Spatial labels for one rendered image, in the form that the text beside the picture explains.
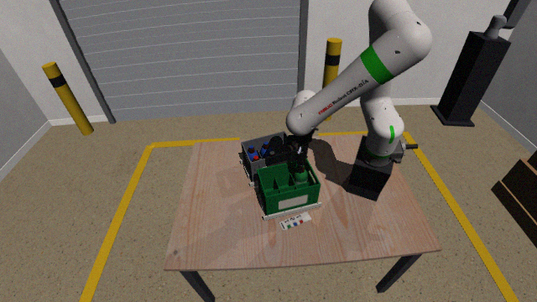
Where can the green crate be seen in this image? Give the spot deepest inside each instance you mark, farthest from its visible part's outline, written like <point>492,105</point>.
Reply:
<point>279,191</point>

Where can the white paper pick list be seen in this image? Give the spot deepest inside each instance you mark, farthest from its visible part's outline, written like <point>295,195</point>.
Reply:
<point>295,220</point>

